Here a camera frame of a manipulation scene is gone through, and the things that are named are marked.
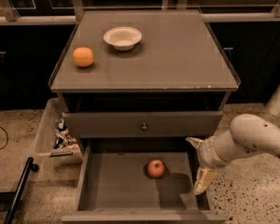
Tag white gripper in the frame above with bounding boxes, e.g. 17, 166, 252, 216
186, 136, 229, 195

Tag red apple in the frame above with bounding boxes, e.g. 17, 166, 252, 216
147, 159, 165, 178

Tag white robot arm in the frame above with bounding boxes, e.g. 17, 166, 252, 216
186, 114, 280, 195

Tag brass drawer knob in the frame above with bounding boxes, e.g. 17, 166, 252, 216
141, 123, 148, 132

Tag grey open middle drawer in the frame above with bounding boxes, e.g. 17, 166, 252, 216
62, 138, 226, 224

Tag grey top drawer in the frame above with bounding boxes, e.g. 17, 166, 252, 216
63, 111, 223, 138

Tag grey cabinet with glass top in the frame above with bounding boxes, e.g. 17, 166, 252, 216
48, 9, 242, 154

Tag snack packets in bin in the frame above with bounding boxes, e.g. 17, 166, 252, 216
54, 118, 79, 150

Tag white bowl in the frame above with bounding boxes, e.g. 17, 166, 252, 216
104, 27, 142, 51

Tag orange fruit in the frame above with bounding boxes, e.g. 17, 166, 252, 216
73, 47, 94, 67

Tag black metal bar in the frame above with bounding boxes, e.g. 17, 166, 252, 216
3, 157, 39, 224

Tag metal window railing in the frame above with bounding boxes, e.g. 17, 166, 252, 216
0, 0, 280, 25

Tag white post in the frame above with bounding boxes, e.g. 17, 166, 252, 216
264, 71, 280, 116

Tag black cable on floor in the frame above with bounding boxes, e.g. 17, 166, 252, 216
0, 120, 9, 151

